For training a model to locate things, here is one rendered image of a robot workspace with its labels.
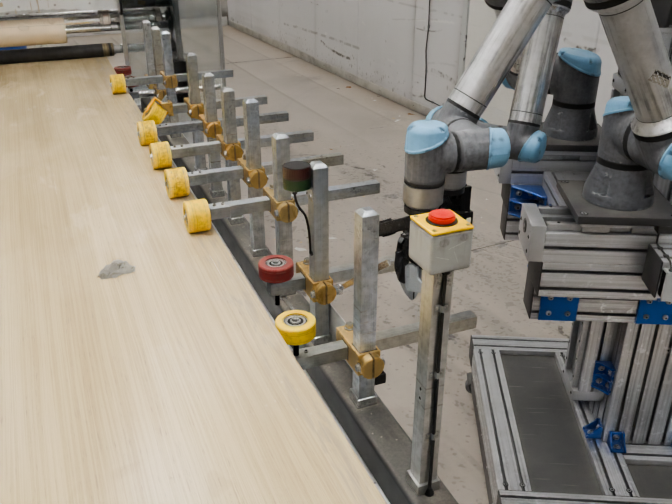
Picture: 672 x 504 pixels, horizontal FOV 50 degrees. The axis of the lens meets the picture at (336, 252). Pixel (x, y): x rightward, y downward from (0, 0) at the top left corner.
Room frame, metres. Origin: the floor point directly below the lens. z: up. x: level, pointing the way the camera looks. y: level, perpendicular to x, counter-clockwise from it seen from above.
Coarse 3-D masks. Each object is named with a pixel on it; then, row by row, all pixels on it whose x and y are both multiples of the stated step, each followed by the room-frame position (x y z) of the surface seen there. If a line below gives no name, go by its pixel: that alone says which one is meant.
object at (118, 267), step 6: (114, 264) 1.41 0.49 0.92; (120, 264) 1.41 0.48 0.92; (126, 264) 1.42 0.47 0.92; (102, 270) 1.40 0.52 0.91; (108, 270) 1.40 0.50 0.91; (114, 270) 1.40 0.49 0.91; (120, 270) 1.40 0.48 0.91; (126, 270) 1.41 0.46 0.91; (132, 270) 1.41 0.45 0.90; (102, 276) 1.37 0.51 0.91; (108, 276) 1.38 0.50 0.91; (114, 276) 1.38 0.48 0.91
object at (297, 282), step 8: (384, 256) 1.56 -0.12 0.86; (392, 256) 1.56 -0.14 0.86; (344, 264) 1.52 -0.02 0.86; (352, 264) 1.52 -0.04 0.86; (392, 264) 1.54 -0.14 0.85; (336, 272) 1.49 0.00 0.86; (344, 272) 1.49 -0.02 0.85; (352, 272) 1.50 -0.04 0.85; (384, 272) 1.53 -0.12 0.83; (296, 280) 1.45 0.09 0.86; (304, 280) 1.45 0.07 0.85; (336, 280) 1.49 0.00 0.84; (344, 280) 1.49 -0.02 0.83; (272, 288) 1.42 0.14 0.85; (280, 288) 1.43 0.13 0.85; (288, 288) 1.44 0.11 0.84; (296, 288) 1.45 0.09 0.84; (304, 288) 1.45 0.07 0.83
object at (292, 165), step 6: (288, 162) 1.44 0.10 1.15; (294, 162) 1.44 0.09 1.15; (300, 162) 1.44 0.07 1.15; (306, 162) 1.44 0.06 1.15; (288, 168) 1.40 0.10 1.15; (294, 168) 1.40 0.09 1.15; (300, 168) 1.40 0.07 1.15; (288, 180) 1.40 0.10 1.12; (300, 180) 1.40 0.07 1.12; (294, 192) 1.42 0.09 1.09; (306, 192) 1.44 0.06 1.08; (312, 192) 1.42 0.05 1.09; (294, 198) 1.42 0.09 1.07; (312, 198) 1.42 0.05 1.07; (300, 210) 1.42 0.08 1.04; (306, 216) 1.43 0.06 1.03; (306, 222) 1.43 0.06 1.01; (312, 252) 1.43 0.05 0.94
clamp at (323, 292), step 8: (296, 264) 1.51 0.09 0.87; (304, 264) 1.50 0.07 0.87; (296, 272) 1.51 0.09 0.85; (304, 272) 1.46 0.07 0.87; (312, 280) 1.42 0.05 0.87; (320, 280) 1.42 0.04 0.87; (328, 280) 1.42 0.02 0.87; (312, 288) 1.41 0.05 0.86; (320, 288) 1.40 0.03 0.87; (328, 288) 1.40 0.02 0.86; (312, 296) 1.40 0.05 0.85; (320, 296) 1.39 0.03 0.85; (328, 296) 1.40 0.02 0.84
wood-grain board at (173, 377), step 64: (0, 128) 2.51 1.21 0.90; (64, 128) 2.51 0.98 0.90; (128, 128) 2.51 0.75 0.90; (0, 192) 1.89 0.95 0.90; (64, 192) 1.89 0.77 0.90; (128, 192) 1.89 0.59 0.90; (0, 256) 1.49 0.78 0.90; (64, 256) 1.49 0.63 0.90; (128, 256) 1.49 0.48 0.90; (192, 256) 1.49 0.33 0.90; (0, 320) 1.21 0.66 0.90; (64, 320) 1.21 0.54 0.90; (128, 320) 1.21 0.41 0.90; (192, 320) 1.21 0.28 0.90; (256, 320) 1.21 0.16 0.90; (0, 384) 1.00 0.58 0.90; (64, 384) 1.00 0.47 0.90; (128, 384) 1.00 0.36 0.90; (192, 384) 1.00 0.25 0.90; (256, 384) 1.00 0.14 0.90; (0, 448) 0.84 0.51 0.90; (64, 448) 0.84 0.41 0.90; (128, 448) 0.84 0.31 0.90; (192, 448) 0.84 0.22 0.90; (256, 448) 0.84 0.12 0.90; (320, 448) 0.84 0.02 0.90
